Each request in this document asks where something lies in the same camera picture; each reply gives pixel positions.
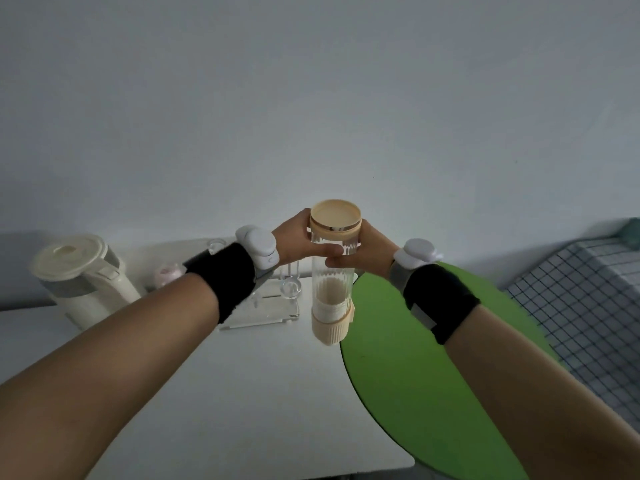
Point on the person's left hand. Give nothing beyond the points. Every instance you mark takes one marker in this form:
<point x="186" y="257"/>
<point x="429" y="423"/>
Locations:
<point x="292" y="239"/>

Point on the person's right hand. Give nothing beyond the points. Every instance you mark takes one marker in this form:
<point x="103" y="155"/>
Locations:
<point x="377" y="254"/>

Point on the person's right thumb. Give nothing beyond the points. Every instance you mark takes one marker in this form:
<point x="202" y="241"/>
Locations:
<point x="341" y="262"/>

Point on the person's left thumb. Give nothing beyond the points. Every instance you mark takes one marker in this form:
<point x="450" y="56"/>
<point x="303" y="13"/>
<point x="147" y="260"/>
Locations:
<point x="326" y="251"/>

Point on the clear bottle with beige lid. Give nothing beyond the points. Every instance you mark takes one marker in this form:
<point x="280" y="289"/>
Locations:
<point x="331" y="294"/>

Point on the person's left forearm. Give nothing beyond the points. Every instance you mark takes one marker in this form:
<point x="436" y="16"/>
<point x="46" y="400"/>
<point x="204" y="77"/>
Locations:
<point x="100" y="374"/>

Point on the person's right forearm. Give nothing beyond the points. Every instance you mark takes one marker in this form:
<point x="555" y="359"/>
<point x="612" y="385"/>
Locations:
<point x="540" y="409"/>

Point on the white left wrist tracker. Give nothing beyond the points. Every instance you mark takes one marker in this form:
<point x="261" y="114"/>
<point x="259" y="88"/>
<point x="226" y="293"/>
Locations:
<point x="257" y="244"/>

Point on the white wrist tracker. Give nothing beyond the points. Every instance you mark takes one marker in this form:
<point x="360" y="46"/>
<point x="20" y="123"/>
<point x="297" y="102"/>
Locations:
<point x="257" y="244"/>
<point x="417" y="252"/>

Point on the white right wrist tracker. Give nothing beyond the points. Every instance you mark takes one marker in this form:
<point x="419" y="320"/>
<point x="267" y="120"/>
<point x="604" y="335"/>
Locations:
<point x="417" y="252"/>

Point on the clear acrylic stand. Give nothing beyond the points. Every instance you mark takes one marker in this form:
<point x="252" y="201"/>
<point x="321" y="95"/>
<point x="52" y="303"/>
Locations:
<point x="270" y="309"/>

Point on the black left wristband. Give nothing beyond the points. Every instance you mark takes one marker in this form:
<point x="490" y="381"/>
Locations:
<point x="225" y="274"/>

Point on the black wristband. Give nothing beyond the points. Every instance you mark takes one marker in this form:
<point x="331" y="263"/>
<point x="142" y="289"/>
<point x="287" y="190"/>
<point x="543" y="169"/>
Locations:
<point x="225" y="274"/>
<point x="440" y="299"/>

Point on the black right wristband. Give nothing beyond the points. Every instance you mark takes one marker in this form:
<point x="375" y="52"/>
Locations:
<point x="440" y="299"/>

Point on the small clear glass cup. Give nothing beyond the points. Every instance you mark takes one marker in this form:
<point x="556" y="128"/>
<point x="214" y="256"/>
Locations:
<point x="216" y="245"/>

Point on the green round table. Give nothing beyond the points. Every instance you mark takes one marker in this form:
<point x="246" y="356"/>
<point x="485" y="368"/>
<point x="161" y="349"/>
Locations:
<point x="425" y="384"/>

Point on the small pink white object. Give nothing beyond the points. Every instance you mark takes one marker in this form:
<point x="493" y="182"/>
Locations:
<point x="167" y="275"/>

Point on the white electric kettle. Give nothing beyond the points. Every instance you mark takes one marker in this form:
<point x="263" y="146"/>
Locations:
<point x="85" y="282"/>

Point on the blue checked white cloth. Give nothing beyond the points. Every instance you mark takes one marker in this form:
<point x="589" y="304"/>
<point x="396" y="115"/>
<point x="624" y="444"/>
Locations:
<point x="585" y="304"/>

